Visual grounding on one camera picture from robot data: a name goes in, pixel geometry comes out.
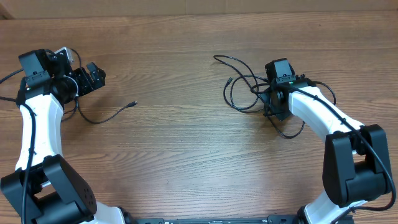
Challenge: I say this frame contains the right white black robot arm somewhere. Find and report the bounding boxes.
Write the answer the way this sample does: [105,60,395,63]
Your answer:
[260,58,397,223]

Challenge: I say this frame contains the black usb cable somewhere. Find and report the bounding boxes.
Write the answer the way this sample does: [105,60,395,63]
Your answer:
[60,48,138,124]

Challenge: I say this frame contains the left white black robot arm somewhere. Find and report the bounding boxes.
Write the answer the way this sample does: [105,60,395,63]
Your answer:
[1,47,134,223]

